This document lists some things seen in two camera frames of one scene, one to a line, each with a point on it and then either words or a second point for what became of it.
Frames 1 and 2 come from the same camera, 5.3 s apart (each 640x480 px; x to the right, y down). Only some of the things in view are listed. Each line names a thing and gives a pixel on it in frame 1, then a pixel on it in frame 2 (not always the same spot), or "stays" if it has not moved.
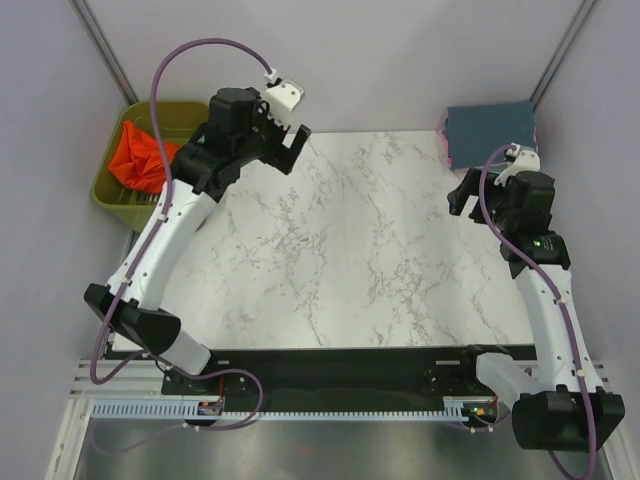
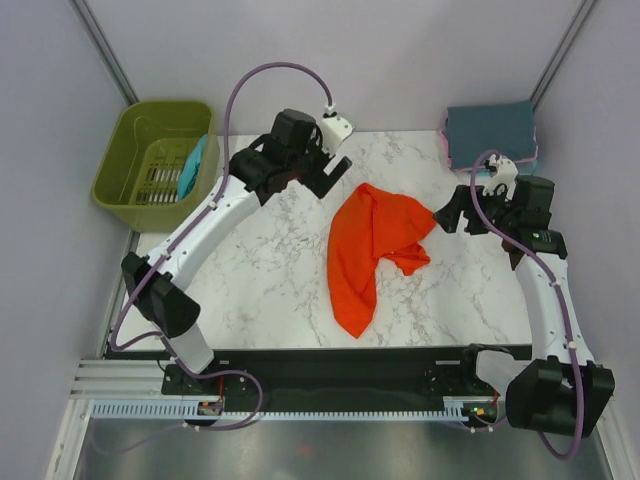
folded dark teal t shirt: [473, 132] stays
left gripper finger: [300, 140] -> [338, 167]
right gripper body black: [495, 200] stays
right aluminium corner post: [583, 12] stays
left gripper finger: [284, 159] -> [323, 182]
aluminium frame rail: [139, 379] stays
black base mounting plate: [331, 374] stays
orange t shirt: [139, 160] -> [368, 225]
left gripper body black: [268, 134] -> [310, 163]
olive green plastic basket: [177, 119] stays
